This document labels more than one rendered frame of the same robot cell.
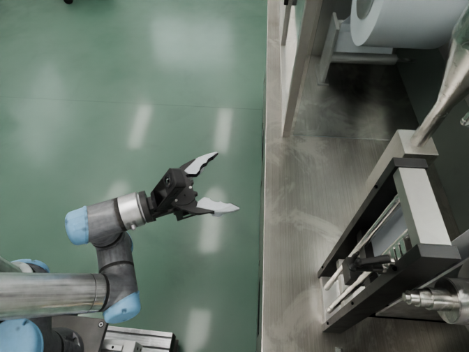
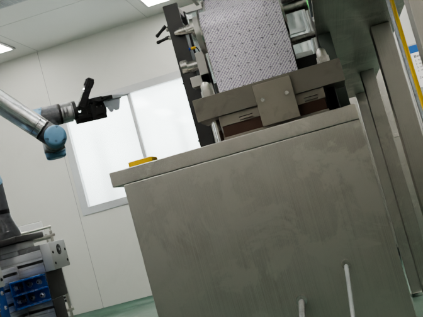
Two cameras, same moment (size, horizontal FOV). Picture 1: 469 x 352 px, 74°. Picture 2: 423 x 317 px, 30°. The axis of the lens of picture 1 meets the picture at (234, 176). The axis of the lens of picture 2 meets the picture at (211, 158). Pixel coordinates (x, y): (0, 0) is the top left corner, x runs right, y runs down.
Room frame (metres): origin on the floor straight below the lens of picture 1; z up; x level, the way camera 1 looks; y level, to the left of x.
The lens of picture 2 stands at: (-2.47, -0.46, 0.74)
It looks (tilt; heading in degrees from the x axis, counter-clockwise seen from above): 4 degrees up; 4
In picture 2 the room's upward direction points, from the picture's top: 15 degrees counter-clockwise
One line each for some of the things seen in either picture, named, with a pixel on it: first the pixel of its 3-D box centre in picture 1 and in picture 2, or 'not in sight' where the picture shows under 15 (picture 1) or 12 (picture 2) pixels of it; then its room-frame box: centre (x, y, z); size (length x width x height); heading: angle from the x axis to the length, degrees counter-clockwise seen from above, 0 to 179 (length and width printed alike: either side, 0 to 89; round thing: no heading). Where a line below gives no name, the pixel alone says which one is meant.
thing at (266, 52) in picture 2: not in sight; (253, 63); (-0.20, -0.47, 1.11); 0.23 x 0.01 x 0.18; 86
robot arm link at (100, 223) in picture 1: (97, 222); (46, 117); (0.31, 0.29, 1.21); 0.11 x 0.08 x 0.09; 110
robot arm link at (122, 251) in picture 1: (113, 247); (53, 143); (0.29, 0.29, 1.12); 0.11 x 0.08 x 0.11; 20
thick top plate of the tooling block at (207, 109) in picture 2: not in sight; (270, 93); (-0.33, -0.49, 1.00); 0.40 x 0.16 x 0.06; 86
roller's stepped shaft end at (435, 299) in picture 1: (424, 298); (183, 31); (0.12, -0.28, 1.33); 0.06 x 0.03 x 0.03; 86
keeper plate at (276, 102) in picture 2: not in sight; (276, 100); (-0.42, -0.50, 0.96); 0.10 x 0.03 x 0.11; 86
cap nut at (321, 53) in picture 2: not in sight; (321, 55); (-0.38, -0.65, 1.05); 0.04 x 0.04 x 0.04
